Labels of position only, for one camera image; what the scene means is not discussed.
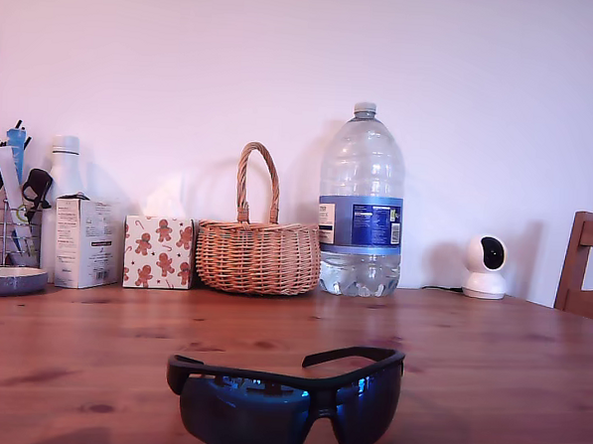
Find black sunglasses with blue lenses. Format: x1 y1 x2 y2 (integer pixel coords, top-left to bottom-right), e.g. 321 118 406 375
162 335 407 444

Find gingerbread print tissue box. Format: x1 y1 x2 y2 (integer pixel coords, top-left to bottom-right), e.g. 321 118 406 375
121 213 200 292

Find blue paper packet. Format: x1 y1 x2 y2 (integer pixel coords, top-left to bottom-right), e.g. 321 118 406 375
2 119 34 184

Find white flask bottle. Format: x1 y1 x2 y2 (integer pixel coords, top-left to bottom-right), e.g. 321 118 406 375
38 133 94 285

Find grey ceramic plate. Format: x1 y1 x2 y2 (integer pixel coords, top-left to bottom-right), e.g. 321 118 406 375
0 264 51 301

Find small white round camera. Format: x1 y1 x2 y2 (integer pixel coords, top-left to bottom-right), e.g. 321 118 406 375
461 232 510 301

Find large clear plastic water bottle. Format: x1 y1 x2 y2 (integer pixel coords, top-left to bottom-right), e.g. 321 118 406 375
314 99 411 300

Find wooden chair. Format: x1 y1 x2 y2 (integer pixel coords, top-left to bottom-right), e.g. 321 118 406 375
552 209 593 324

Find white paper tissue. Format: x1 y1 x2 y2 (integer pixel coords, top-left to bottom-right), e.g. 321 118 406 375
145 175 189 221

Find woven wicker basket with handle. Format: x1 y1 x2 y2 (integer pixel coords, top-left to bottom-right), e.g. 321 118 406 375
194 138 329 299

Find white printed carton box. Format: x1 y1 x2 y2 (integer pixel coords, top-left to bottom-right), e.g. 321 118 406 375
52 193 125 292

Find black plastic clip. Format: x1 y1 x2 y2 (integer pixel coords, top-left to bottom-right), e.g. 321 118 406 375
20 167 56 216

